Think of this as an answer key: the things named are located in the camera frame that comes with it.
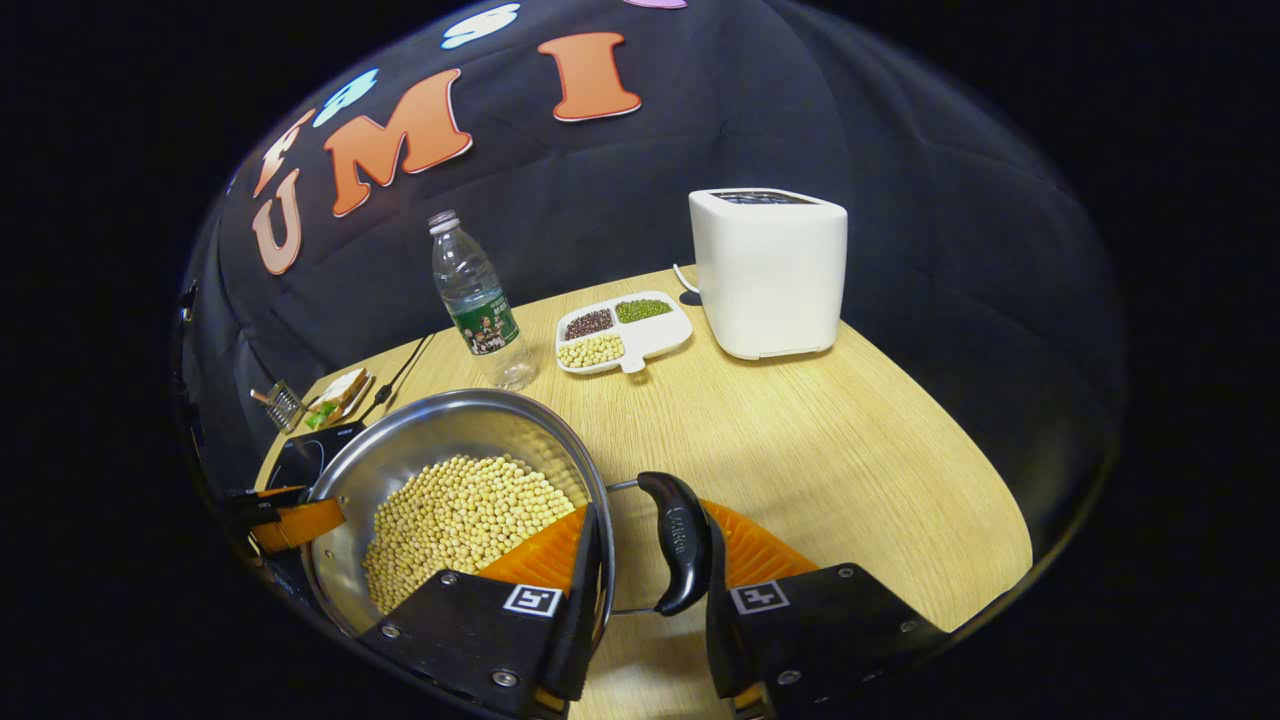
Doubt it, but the white toaster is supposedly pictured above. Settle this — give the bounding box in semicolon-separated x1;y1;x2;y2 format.
688;187;849;361

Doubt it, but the sandwich with lettuce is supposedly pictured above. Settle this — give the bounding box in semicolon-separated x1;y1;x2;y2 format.
305;368;373;431

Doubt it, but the pile of soybeans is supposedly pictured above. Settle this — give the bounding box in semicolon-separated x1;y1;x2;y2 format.
362;454;579;613

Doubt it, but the white divided dish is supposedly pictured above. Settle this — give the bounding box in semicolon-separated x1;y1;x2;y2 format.
555;290;694;376

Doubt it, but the stainless steel pot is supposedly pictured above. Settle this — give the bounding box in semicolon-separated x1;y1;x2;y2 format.
298;388;716;651

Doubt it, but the black power cable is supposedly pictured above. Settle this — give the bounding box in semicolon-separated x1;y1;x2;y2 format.
360;333;438;423

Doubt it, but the small heap of soybeans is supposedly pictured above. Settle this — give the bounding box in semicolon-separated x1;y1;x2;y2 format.
558;333;626;369

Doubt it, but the black induction cooktop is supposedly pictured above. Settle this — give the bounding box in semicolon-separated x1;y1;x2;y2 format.
265;420;366;491

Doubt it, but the clear plastic water bottle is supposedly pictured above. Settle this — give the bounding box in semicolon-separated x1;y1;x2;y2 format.
428;210;539;391

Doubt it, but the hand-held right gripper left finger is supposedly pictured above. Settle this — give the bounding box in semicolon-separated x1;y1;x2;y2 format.
358;503;603;719

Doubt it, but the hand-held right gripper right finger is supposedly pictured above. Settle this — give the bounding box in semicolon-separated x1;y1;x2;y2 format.
700;498;953;719

